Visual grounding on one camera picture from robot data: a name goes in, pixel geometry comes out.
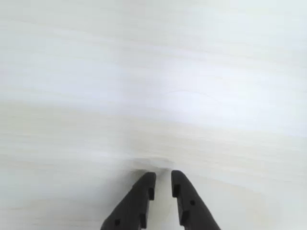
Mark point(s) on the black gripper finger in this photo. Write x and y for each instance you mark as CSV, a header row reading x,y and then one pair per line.
x,y
192,210
134,206

